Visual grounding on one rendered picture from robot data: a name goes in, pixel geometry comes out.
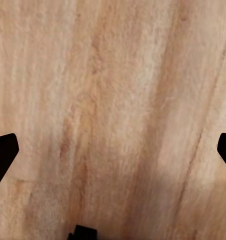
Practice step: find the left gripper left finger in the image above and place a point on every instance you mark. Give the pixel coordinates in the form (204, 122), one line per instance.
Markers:
(9, 148)

